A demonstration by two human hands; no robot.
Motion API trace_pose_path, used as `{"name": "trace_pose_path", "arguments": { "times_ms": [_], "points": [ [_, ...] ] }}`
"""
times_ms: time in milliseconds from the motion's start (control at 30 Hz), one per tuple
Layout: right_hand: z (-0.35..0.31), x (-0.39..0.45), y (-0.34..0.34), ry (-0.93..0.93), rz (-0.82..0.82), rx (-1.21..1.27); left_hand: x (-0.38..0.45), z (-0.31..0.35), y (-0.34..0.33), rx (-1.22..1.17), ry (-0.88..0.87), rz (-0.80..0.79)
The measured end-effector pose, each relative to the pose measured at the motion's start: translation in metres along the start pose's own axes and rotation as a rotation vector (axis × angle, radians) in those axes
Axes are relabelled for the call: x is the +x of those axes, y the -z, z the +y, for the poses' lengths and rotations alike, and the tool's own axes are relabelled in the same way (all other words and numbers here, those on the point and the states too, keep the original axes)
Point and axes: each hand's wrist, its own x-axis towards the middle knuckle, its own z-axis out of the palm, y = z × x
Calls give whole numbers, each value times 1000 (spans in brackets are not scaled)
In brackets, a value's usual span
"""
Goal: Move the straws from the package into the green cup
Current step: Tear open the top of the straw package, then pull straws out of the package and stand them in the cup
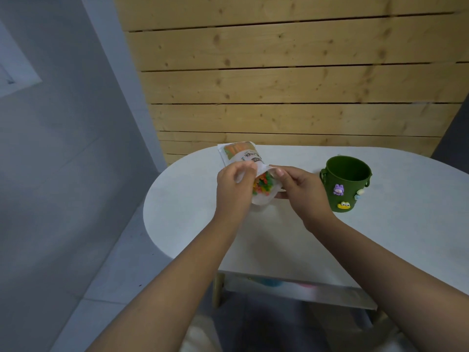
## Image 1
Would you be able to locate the person's left hand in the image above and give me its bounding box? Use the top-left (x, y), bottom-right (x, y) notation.
top-left (214, 160), bottom-right (259, 226)

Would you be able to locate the person's left forearm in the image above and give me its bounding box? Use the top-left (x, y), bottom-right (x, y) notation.
top-left (86, 214), bottom-right (239, 352)

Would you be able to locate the wooden plank panel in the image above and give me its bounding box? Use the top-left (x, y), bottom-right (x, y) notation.
top-left (111, 0), bottom-right (469, 165)

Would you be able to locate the blue plastic container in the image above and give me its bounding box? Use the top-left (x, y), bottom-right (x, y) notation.
top-left (251, 276), bottom-right (285, 288)

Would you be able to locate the person's right forearm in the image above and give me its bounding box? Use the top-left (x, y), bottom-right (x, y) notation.
top-left (302, 216), bottom-right (469, 352)

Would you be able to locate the white plastic straw packet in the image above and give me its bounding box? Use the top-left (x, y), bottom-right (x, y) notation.
top-left (217, 141), bottom-right (286, 206)

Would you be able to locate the dark green cup with charms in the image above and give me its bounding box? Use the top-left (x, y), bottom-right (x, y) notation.
top-left (320, 154), bottom-right (373, 214)

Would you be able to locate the bundle of colourful straws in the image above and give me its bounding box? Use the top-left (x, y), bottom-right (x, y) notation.
top-left (252, 170), bottom-right (276, 197)

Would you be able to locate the wooden table leg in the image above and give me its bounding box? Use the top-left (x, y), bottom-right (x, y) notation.
top-left (212, 271), bottom-right (226, 308)

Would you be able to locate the person's right hand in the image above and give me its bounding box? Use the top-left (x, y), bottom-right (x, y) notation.
top-left (269, 165), bottom-right (340, 233)

